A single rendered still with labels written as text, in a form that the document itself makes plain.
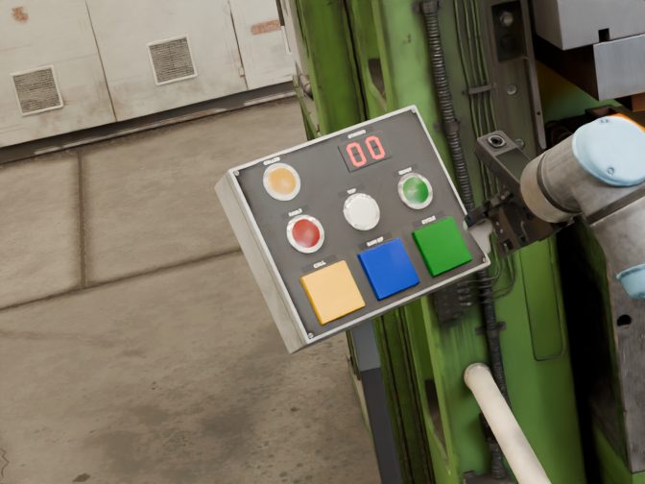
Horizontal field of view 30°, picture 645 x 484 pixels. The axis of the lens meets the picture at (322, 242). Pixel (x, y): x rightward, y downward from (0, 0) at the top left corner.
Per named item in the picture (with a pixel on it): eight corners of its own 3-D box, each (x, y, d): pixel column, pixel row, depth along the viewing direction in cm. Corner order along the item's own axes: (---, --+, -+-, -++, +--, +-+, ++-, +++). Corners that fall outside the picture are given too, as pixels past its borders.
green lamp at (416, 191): (434, 204, 185) (429, 177, 183) (404, 210, 184) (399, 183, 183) (430, 198, 188) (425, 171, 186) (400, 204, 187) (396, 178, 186)
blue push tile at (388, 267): (421, 282, 181) (399, 236, 181) (380, 299, 177) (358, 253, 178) (416, 285, 182) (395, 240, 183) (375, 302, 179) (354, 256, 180)
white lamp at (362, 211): (380, 225, 180) (375, 198, 179) (350, 231, 180) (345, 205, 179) (377, 218, 183) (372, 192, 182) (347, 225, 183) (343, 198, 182)
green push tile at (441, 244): (473, 259, 185) (452, 215, 186) (434, 276, 181) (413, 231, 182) (468, 262, 186) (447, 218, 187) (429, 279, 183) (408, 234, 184)
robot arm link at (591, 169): (618, 200, 139) (576, 124, 140) (561, 230, 150) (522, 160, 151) (674, 170, 143) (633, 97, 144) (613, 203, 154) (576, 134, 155)
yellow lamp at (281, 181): (300, 195, 177) (295, 167, 175) (270, 202, 177) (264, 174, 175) (298, 189, 180) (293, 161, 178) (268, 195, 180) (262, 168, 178)
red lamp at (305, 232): (324, 247, 176) (319, 220, 174) (294, 254, 176) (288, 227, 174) (322, 240, 179) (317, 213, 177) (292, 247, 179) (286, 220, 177)
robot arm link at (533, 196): (524, 158, 151) (582, 136, 155) (505, 171, 156) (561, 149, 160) (556, 223, 150) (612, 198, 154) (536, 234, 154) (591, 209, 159)
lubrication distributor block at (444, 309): (475, 329, 219) (464, 260, 214) (441, 337, 218) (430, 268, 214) (470, 322, 222) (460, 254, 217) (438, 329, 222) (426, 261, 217)
